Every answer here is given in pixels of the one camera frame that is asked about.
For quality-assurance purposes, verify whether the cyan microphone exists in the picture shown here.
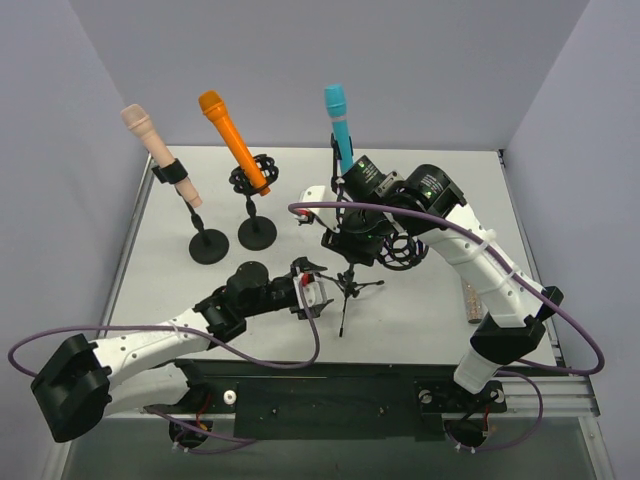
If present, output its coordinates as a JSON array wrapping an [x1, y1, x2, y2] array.
[[324, 84, 353, 174]]

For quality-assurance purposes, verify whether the black stand with beige microphone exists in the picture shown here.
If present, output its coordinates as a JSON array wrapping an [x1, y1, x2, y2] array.
[[152, 158, 229, 265]]

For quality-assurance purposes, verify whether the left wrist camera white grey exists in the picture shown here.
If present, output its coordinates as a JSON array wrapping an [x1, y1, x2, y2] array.
[[293, 273, 329, 308]]

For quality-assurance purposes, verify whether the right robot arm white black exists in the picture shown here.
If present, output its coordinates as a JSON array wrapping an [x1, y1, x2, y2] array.
[[323, 156, 563, 409]]

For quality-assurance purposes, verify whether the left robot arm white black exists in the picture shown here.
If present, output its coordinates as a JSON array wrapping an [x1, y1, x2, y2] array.
[[31, 257, 331, 443]]

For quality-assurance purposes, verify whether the aluminium frame rail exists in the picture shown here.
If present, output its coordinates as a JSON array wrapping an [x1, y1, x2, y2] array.
[[499, 324, 601, 419]]

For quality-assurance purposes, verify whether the purple cable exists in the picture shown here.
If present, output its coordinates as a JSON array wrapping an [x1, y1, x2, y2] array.
[[7, 279, 321, 379], [287, 201, 607, 377]]

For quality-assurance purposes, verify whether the orange microphone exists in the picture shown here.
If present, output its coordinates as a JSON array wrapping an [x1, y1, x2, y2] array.
[[198, 90, 270, 196]]

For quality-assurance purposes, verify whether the silver glitter microphone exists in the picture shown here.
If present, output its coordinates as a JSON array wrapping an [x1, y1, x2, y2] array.
[[461, 280, 487, 325]]

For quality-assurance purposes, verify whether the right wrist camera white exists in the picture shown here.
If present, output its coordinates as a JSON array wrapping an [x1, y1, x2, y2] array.
[[294, 185, 339, 232]]

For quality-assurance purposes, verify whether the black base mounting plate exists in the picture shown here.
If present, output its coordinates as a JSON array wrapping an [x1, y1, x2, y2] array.
[[148, 360, 507, 441]]

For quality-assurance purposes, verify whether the black round base clip stand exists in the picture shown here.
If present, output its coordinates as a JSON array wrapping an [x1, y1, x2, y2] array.
[[330, 134, 345, 202]]

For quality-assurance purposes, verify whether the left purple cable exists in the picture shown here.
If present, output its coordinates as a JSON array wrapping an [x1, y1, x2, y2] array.
[[7, 279, 321, 379]]

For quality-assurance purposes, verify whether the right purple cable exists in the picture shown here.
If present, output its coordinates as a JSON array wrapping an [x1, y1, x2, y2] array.
[[287, 201, 607, 377]]

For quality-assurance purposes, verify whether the black stand with orange microphone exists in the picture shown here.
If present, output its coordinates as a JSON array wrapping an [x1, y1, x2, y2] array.
[[229, 154, 279, 251]]

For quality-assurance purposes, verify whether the beige microphone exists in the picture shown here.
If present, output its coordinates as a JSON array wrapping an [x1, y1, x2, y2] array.
[[120, 104, 202, 208]]

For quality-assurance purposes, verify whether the black tripod shock mount stand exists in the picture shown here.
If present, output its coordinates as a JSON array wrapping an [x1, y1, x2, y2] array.
[[314, 230, 427, 339]]

